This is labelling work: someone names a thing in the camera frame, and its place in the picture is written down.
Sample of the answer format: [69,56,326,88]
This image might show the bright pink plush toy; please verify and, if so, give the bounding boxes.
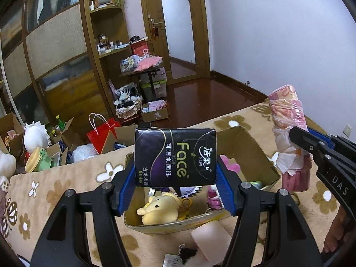
[207,185,225,210]

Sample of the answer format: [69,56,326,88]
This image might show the flat-flapped cardboard box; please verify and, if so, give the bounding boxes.
[99,125,140,155]

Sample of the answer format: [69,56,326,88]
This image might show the black tissue pack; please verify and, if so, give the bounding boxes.
[135,127,217,187]

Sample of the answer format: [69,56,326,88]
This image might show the wooden open shelf unit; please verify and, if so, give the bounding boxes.
[81,0,140,112]

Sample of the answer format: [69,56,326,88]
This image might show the black pompom keychain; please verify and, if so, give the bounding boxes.
[163,243,198,267]

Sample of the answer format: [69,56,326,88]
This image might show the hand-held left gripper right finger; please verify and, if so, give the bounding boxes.
[216,156,323,267]

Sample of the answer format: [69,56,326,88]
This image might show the person's right hand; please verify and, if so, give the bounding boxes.
[323,207,348,253]

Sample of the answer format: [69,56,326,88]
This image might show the white-haired plush head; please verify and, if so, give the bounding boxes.
[24,121,51,153]

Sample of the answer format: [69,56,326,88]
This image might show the red paper bag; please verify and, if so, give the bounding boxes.
[87,113,123,154]

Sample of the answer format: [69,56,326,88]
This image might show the wooden door with glass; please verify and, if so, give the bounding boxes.
[139,0,210,85]

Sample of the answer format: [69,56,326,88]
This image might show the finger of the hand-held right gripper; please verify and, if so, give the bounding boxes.
[307,128,356,166]
[289,126,356,229]

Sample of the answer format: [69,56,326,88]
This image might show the translucent storage bin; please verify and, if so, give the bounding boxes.
[139,67,167,101]

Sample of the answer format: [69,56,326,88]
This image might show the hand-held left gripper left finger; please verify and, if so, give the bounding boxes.
[32,156,137,267]

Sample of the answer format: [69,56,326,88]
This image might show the pink plastic-wrapped roll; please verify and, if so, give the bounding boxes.
[268,84,312,192]

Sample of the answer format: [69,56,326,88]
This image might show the green frog toy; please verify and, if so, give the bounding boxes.
[25,147,53,173]

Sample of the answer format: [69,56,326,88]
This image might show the lace-trimmed wicker basket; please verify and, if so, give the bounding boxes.
[115,97,143,120]

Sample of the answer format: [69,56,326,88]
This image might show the red box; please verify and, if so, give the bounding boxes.
[131,41,151,57]

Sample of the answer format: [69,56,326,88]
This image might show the white fluffy plush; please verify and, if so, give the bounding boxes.
[68,144,98,163]

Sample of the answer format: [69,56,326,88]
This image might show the pale pink sponge pad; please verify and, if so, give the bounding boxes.
[191,220,233,265]

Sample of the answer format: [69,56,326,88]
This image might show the white-haired purple plush doll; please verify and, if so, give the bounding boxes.
[163,185,201,201]

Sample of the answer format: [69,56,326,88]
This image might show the small wooden side table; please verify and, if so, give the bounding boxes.
[119,65,164,102]

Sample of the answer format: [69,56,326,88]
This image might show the yellow dog plush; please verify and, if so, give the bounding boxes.
[136,193,181,226]

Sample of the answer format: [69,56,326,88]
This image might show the beige floral blanket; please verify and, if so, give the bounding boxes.
[0,101,356,267]

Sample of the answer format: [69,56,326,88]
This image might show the cardboard box with bottles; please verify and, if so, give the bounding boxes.
[50,117,75,145]

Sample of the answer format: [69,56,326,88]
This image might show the pink cloth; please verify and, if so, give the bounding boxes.
[133,56,163,72]

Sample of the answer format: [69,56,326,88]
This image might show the large brown cardboard box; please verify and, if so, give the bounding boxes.
[0,113,25,159]

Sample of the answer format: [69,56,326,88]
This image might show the large cream plush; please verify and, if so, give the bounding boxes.
[0,150,17,192]

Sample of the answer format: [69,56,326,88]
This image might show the wooden wardrobe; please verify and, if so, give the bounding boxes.
[0,0,117,134]

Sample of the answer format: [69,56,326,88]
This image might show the small cardboard box of papers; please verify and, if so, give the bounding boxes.
[141,99,170,122]

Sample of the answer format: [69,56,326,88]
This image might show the clear desktop organizer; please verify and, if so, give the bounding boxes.
[120,56,140,71]

